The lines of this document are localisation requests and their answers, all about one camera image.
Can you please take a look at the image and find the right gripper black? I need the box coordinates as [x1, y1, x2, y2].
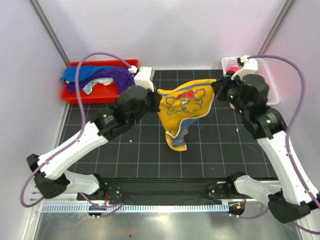
[211, 71, 250, 117]

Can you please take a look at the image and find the pink microfiber towel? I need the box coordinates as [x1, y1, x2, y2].
[226, 65, 240, 76]

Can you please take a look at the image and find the yellow tiger print towel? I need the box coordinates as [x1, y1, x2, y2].
[157, 79, 216, 152]

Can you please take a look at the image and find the purple towel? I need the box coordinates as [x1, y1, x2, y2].
[79, 66, 135, 93]

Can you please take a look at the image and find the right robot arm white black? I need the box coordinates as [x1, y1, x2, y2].
[211, 74, 320, 224]

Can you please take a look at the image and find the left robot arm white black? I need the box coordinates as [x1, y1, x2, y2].
[27, 85, 162, 200]

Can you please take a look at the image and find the white perforated plastic basket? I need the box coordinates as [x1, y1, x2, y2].
[221, 56, 280, 106]

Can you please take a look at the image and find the red plastic bin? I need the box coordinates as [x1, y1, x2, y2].
[60, 60, 128, 105]

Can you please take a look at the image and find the light blue white towel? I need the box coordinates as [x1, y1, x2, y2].
[82, 77, 115, 95]

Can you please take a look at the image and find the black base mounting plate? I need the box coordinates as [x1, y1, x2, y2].
[84, 178, 245, 201]

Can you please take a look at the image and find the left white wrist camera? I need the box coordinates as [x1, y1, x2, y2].
[128, 65, 155, 92]

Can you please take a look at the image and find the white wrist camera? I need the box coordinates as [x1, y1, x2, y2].
[128, 65, 155, 92]
[231, 55, 258, 80]

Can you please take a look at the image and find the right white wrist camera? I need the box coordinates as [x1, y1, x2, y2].
[231, 55, 258, 80]

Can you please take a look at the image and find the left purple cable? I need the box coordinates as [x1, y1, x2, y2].
[19, 51, 138, 218]

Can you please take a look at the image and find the purple cable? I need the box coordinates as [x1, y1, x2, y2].
[237, 54, 320, 235]
[19, 51, 138, 218]

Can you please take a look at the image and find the right aluminium corner post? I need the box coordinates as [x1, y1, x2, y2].
[258, 0, 297, 55]

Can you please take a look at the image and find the aluminium corner post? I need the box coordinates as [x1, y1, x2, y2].
[28, 0, 70, 66]
[258, 0, 297, 55]

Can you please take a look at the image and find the white slotted cable duct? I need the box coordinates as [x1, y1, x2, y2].
[41, 202, 229, 214]

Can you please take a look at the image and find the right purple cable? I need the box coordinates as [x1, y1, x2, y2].
[237, 54, 320, 235]

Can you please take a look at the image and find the aluminium front rail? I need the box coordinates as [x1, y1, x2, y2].
[29, 180, 305, 204]

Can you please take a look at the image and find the left aluminium corner post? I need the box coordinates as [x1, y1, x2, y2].
[28, 0, 70, 66]

